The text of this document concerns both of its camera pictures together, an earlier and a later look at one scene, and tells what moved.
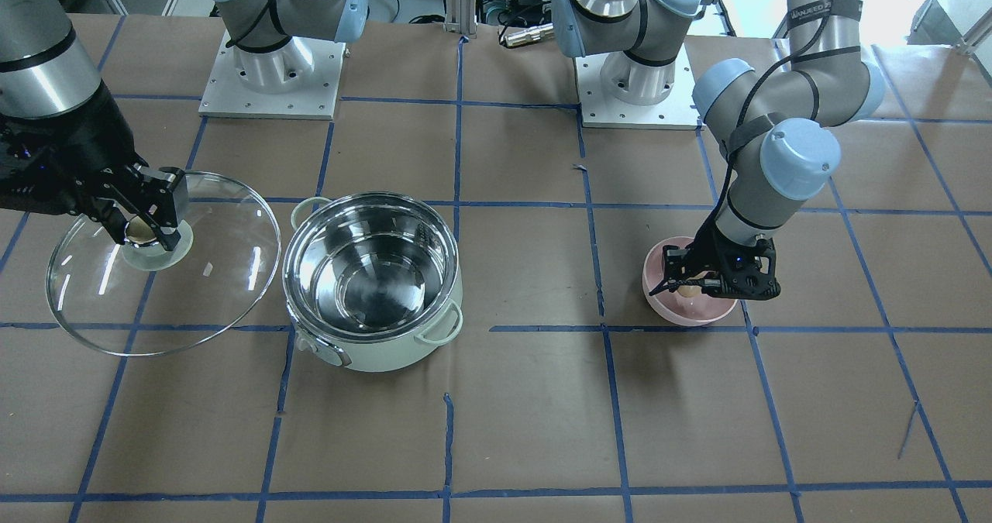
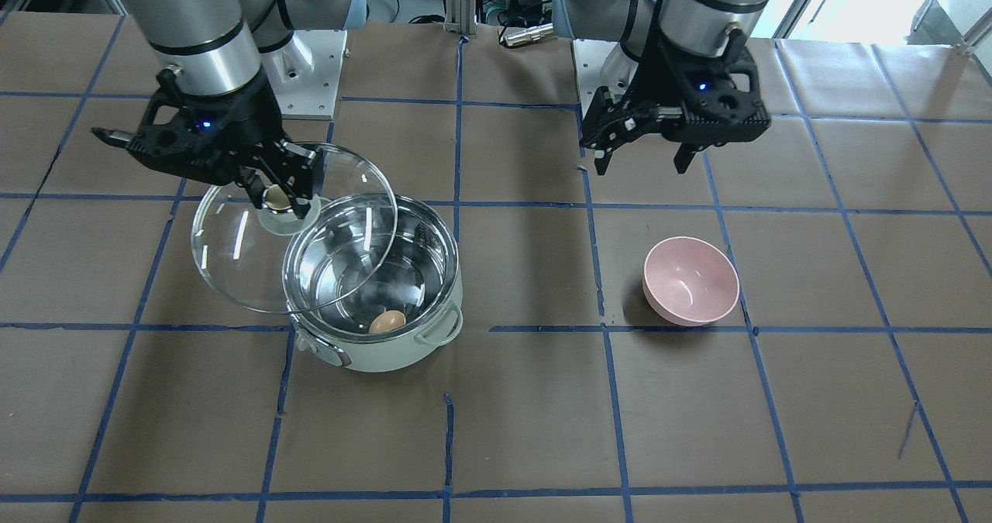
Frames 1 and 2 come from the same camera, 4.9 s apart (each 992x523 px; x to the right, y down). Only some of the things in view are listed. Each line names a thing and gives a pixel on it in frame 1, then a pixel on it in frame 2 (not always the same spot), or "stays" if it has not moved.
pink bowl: [700, 311] stays
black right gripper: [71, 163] -> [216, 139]
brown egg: [689, 290] -> [387, 321]
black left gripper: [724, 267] -> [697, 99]
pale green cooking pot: [370, 279] stays
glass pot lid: [118, 300] -> [270, 260]
